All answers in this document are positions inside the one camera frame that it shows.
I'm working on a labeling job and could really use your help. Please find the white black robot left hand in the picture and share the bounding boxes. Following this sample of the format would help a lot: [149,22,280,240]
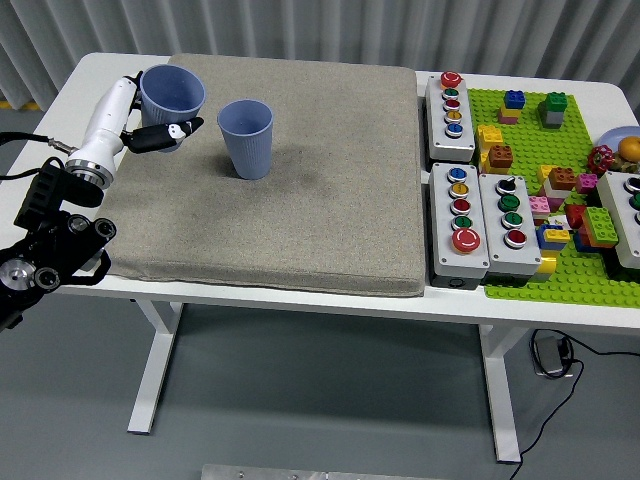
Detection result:
[67,74,205,169]

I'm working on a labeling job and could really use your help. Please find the blue ribbed plastic cup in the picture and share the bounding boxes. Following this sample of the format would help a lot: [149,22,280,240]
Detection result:
[138,64,208,154]
[216,99,275,181]

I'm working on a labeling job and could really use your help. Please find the white table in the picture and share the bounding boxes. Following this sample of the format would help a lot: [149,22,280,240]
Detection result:
[0,52,640,464]

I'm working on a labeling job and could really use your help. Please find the grey-brown cushion mat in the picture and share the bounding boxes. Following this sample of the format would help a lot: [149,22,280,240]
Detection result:
[97,53,427,299]

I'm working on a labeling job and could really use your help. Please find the grey pleated curtain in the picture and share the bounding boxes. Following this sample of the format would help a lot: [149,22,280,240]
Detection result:
[0,0,640,126]

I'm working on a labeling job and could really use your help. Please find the five-button box, shallow base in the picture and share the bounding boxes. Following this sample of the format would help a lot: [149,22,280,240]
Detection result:
[423,71,477,164]

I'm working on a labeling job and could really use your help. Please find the five-button box, black base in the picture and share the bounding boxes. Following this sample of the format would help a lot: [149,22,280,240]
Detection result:
[428,162,491,290]

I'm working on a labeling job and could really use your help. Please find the tall yellow brick stack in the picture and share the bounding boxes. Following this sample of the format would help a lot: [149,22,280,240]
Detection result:
[476,124,504,174]

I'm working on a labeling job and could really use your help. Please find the brown toy brick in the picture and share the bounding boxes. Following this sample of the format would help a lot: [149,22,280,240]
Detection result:
[487,144,515,170]

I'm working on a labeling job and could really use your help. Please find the blue yellow pink brick stack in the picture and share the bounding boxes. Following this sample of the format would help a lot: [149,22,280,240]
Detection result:
[497,89,527,126]

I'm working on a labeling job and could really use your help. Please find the four-button box, black selector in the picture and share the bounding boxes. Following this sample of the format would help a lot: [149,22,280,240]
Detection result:
[478,172,544,287]

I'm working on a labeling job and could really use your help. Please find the green studded baseplate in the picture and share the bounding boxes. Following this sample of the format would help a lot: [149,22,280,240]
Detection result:
[465,88,640,306]

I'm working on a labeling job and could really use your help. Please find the small yellow toy brick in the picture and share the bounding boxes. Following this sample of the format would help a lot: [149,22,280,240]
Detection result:
[537,164,559,196]

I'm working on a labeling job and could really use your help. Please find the green grey brick stack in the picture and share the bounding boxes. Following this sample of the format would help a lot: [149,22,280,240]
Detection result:
[537,91,569,130]

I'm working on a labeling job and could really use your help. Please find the orange-brown toy brick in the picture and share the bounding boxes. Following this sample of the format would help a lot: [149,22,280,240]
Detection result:
[547,166,577,191]

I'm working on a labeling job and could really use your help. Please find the yellow round toy brick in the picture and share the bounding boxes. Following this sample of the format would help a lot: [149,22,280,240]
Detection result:
[534,249,560,284]

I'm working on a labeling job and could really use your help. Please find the red toy brick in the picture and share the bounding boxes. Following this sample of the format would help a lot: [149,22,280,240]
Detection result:
[564,203,589,231]

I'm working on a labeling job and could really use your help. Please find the red toy valve wheel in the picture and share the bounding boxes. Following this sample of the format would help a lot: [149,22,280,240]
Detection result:
[587,144,615,175]

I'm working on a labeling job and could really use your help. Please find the grey power adapter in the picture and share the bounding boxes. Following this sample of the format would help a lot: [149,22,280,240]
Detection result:
[530,335,574,379]

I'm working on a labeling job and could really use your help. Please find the green toy brick on orange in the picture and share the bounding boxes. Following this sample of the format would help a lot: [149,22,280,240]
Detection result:
[582,205,620,249]

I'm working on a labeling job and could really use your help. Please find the light blue plate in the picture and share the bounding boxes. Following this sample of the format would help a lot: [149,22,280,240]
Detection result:
[597,125,640,161]

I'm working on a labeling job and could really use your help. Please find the grey button box, dark buttons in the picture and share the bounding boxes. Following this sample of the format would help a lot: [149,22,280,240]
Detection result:
[595,170,640,271]

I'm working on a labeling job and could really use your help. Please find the black power cable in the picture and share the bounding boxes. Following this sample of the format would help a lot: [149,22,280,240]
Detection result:
[508,357,586,480]
[529,327,640,359]

